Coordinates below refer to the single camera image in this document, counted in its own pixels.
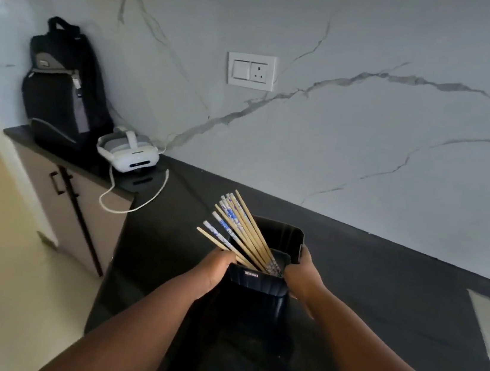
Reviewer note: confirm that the person's left hand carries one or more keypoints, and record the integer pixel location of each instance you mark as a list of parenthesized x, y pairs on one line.
[(212, 273)]

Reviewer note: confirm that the person's right hand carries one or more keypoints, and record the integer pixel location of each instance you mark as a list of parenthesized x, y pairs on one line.
[(302, 280)]

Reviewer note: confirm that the person's left thumb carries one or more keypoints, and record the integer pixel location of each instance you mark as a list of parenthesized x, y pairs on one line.
[(226, 256)]

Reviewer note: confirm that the person's right thumb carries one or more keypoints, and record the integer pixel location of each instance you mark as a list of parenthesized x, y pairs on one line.
[(305, 256)]

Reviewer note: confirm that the black plastic container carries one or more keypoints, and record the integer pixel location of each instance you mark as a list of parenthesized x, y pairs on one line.
[(257, 297)]

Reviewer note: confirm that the person's left forearm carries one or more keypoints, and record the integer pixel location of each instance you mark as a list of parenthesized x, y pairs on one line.
[(126, 338)]

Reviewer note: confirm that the bundle of wooden chopsticks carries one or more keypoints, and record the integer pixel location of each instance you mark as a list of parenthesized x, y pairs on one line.
[(239, 231)]

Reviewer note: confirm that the white VR headset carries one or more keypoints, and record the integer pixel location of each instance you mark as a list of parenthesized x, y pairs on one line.
[(129, 152)]

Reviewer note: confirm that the beige base cabinet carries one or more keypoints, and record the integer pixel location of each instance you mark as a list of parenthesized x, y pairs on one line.
[(71, 209)]

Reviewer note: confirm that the black backpack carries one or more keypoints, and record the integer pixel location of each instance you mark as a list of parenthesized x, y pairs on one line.
[(59, 95)]

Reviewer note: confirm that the white wall switch socket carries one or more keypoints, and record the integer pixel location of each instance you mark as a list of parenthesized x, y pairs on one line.
[(251, 70)]

